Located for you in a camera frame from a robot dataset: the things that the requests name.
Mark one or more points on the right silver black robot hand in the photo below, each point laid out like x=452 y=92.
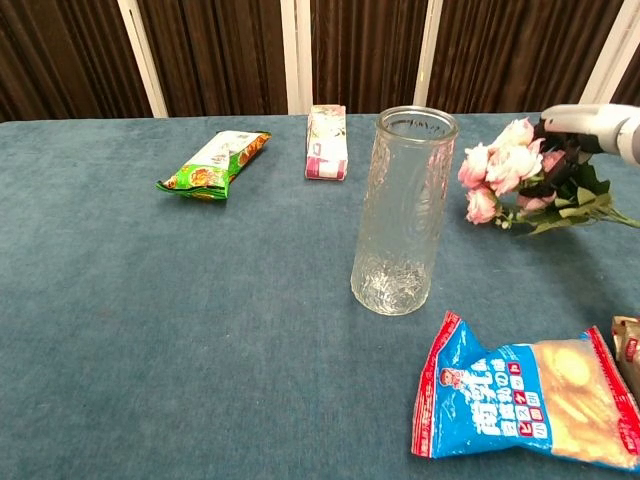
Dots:
x=590 y=120

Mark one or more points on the pink artificial flower bouquet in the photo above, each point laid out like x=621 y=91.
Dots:
x=505 y=160

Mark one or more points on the transparent textured glass vase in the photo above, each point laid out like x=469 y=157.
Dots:
x=395 y=260

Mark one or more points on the blue velvet tablecloth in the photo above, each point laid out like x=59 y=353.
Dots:
x=200 y=325

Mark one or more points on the dark brown curtain panel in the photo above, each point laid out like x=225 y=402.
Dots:
x=515 y=55
x=365 y=55
x=220 y=55
x=65 y=55
x=631 y=85

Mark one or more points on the gold red-printed snack packet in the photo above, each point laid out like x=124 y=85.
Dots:
x=629 y=345

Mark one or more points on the pink floral paper box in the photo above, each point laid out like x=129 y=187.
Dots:
x=326 y=145

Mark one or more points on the blue biscuit bag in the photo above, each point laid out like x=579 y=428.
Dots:
x=500 y=400

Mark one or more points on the green snack packet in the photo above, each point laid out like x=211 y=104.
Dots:
x=210 y=165

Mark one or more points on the white partition post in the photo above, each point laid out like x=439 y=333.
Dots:
x=429 y=50
x=612 y=50
x=297 y=55
x=142 y=55

